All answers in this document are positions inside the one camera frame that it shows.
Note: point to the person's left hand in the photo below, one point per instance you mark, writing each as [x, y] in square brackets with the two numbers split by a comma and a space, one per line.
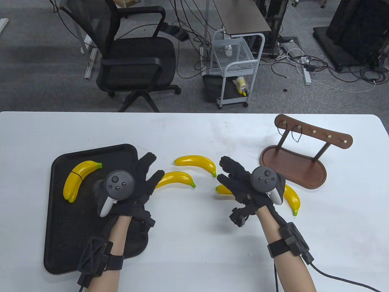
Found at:
[142, 182]

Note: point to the person's right hand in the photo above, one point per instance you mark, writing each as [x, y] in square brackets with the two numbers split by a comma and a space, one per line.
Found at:
[238, 182]

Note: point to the yellow plastic banana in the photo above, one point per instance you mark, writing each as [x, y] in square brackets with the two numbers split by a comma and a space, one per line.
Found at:
[291, 197]
[194, 161]
[76, 182]
[67, 185]
[176, 179]
[223, 190]

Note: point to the black elastic band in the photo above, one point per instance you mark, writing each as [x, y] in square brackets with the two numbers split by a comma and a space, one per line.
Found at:
[292, 135]
[278, 129]
[76, 174]

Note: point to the person's left forearm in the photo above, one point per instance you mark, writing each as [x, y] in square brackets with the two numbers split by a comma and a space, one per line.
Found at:
[120, 234]

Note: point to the person's right forearm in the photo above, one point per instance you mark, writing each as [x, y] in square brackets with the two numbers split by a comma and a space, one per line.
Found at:
[267, 225]

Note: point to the grey handheld controller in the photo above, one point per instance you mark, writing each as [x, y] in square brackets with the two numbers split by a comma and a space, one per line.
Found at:
[264, 179]
[118, 185]

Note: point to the brown wooden hook stand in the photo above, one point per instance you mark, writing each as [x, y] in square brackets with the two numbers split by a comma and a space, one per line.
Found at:
[297, 170]

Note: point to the black mesh bin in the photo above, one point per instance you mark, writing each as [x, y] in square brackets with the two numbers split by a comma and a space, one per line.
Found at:
[211, 88]

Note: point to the white utility cart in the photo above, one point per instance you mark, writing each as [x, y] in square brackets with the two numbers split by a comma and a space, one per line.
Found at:
[222, 85]

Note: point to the black plastic tray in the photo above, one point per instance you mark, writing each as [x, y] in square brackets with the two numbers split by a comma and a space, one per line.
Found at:
[60, 237]

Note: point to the yellow white bottle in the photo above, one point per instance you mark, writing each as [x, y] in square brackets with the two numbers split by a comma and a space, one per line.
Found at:
[241, 83]

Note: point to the white power strip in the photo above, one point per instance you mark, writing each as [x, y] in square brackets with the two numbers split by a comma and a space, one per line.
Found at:
[307, 76]
[201, 60]

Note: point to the black office chair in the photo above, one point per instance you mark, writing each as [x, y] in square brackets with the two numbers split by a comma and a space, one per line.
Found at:
[142, 54]

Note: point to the small white bottle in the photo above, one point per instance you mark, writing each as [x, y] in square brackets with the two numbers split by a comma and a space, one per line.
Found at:
[228, 51]

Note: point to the metal floor box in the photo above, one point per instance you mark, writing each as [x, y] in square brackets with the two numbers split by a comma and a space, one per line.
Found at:
[290, 47]

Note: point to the black power adapter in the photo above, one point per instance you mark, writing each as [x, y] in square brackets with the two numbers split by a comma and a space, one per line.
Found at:
[182, 36]

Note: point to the dark top side table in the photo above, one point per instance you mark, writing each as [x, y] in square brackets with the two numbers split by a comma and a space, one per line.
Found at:
[243, 18]

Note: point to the cardboard box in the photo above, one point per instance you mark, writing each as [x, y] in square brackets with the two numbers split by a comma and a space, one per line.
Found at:
[124, 3]

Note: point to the black equipment base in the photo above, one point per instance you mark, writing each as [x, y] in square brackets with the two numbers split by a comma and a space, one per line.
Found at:
[349, 30]

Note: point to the white board corner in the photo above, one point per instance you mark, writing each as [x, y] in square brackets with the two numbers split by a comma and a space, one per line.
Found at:
[3, 24]

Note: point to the silver metal frame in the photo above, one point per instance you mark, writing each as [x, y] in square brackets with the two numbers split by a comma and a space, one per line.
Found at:
[89, 71]

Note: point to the black metal desk frame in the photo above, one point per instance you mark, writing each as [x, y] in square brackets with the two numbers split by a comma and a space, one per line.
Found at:
[273, 18]

